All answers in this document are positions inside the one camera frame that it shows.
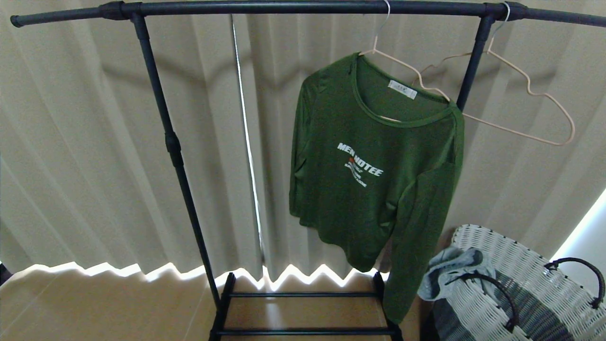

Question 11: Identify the green long-sleeved shirt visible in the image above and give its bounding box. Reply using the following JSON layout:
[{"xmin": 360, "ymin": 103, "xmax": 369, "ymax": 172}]
[{"xmin": 289, "ymin": 52, "xmax": 465, "ymax": 325}]

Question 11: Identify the pink clothes hanger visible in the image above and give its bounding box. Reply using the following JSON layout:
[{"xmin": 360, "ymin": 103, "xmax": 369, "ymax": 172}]
[
  {"xmin": 358, "ymin": 0, "xmax": 450, "ymax": 123},
  {"xmin": 417, "ymin": 2, "xmax": 576, "ymax": 146}
]

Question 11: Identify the black clothes rack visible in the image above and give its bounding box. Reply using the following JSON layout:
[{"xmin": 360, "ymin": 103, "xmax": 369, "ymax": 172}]
[{"xmin": 10, "ymin": 0, "xmax": 606, "ymax": 341}]

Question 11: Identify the white laundry basket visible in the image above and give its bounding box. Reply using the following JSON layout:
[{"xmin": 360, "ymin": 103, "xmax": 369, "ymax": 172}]
[{"xmin": 421, "ymin": 224, "xmax": 606, "ymax": 341}]

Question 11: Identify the blue-grey garment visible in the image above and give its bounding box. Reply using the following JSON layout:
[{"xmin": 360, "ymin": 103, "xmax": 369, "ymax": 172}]
[{"xmin": 417, "ymin": 246, "xmax": 497, "ymax": 302}]

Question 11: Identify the beige curtain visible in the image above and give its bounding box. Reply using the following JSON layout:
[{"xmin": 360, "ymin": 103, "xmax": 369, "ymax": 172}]
[{"xmin": 0, "ymin": 0, "xmax": 606, "ymax": 285}]

